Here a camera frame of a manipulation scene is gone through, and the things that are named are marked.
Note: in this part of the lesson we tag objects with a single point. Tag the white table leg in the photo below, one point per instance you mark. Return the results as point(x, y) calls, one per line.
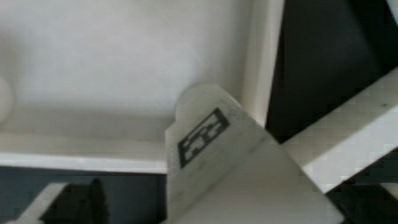
point(236, 181)

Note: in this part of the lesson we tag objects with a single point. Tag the white square tabletop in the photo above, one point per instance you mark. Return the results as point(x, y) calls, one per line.
point(101, 59)

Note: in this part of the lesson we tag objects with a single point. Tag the white U-shaped fence wall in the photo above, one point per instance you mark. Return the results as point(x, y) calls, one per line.
point(353, 136)

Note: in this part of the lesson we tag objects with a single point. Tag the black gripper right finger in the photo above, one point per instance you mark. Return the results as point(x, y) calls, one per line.
point(367, 204)

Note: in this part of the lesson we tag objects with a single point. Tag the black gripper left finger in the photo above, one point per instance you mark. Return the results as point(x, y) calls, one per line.
point(69, 204)

